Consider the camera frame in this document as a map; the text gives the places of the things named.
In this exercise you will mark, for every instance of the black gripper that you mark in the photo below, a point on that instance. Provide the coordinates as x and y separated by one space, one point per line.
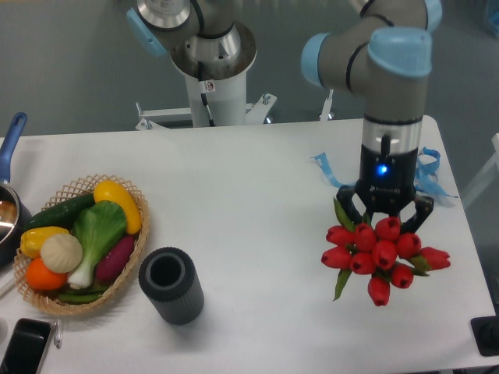
386 185

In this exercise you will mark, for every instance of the red tulip bouquet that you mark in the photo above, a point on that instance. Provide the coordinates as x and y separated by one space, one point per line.
383 252

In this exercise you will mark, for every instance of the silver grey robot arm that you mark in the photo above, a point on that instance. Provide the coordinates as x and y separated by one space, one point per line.
385 58

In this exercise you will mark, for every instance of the tangled blue ribbon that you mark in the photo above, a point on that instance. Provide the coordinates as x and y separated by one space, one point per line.
428 163

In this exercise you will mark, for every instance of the curved blue ribbon strip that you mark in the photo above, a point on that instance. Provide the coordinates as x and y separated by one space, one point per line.
323 163

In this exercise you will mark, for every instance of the black device at table edge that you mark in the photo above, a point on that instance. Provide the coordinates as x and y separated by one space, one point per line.
485 332

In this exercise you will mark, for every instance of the dark grey ribbed vase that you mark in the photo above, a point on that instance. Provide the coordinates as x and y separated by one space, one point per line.
169 279

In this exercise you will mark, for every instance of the yellow squash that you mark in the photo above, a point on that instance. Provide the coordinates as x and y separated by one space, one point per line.
109 190

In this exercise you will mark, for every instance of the purple sweet potato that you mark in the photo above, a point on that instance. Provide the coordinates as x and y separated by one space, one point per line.
111 266

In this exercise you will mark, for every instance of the green bok choy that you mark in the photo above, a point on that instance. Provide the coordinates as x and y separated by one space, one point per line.
97 229

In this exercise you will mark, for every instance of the green pea pod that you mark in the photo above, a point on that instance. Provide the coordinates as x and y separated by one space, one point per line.
86 297

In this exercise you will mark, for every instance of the green cucumber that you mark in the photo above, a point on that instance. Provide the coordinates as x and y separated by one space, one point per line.
62 214

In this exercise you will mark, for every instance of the cream steamed bun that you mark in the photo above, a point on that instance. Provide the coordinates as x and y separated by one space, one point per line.
61 253

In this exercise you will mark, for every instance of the orange fruit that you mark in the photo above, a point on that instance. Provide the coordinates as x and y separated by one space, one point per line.
40 278

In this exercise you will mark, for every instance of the yellow bell pepper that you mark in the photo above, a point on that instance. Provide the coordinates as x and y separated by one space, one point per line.
32 240

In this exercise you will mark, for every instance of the black smartphone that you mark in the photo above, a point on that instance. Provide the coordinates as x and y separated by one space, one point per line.
27 347

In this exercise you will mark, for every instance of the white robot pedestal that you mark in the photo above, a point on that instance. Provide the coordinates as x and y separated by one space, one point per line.
212 103

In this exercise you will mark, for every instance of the blue handled saucepan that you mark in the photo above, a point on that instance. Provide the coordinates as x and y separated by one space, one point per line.
14 215

